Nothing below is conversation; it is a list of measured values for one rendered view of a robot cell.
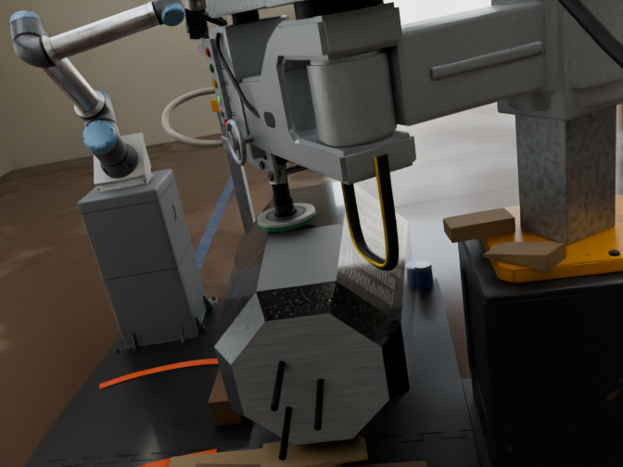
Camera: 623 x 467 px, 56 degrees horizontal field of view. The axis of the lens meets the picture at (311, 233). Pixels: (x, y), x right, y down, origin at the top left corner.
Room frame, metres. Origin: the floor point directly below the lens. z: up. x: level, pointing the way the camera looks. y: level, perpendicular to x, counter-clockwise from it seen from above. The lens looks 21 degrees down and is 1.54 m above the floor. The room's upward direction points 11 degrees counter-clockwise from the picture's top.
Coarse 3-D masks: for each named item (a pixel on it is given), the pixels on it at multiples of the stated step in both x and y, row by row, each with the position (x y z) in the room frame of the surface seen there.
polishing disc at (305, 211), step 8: (272, 208) 2.11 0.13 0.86; (304, 208) 2.04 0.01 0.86; (312, 208) 2.02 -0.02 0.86; (264, 216) 2.04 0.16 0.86; (272, 216) 2.02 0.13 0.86; (296, 216) 1.97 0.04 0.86; (304, 216) 1.95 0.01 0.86; (264, 224) 1.95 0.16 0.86; (272, 224) 1.93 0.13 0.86; (280, 224) 1.92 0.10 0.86; (288, 224) 1.92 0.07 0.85
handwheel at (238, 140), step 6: (228, 120) 1.86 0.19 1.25; (234, 120) 1.84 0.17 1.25; (228, 126) 1.89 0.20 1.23; (234, 126) 1.82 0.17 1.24; (228, 132) 1.90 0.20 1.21; (240, 132) 1.80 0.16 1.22; (228, 138) 1.91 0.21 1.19; (234, 138) 1.84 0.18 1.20; (240, 138) 1.79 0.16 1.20; (246, 138) 1.86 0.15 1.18; (252, 138) 1.87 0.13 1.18; (228, 144) 1.92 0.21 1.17; (234, 144) 1.84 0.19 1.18; (240, 144) 1.79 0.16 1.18; (234, 150) 1.90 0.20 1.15; (246, 150) 1.80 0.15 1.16; (234, 156) 1.89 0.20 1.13; (240, 156) 1.85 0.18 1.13; (246, 156) 1.80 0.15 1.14; (240, 162) 1.83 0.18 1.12
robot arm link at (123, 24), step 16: (160, 0) 2.45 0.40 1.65; (176, 0) 2.46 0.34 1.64; (112, 16) 2.45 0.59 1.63; (128, 16) 2.43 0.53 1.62; (144, 16) 2.43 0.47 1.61; (160, 16) 2.44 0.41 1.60; (176, 16) 2.44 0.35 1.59; (80, 32) 2.42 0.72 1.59; (96, 32) 2.42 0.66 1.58; (112, 32) 2.43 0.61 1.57; (128, 32) 2.44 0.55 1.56; (16, 48) 2.43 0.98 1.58; (32, 48) 2.39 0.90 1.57; (48, 48) 2.40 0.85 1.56; (64, 48) 2.41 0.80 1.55; (80, 48) 2.42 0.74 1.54; (32, 64) 2.42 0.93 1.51; (48, 64) 2.41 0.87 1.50
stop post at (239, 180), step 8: (216, 104) 3.92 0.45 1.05; (224, 128) 3.94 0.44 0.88; (224, 136) 3.94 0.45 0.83; (232, 160) 3.94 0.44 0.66; (232, 168) 3.94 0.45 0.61; (240, 168) 3.93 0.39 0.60; (232, 176) 3.94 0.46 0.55; (240, 176) 3.93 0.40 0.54; (240, 184) 3.93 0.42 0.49; (240, 192) 3.94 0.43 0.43; (248, 192) 3.99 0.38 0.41; (240, 200) 3.94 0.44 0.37; (248, 200) 3.94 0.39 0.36; (240, 208) 3.94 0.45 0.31; (248, 208) 3.93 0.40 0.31; (248, 216) 3.93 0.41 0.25; (248, 224) 3.93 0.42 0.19
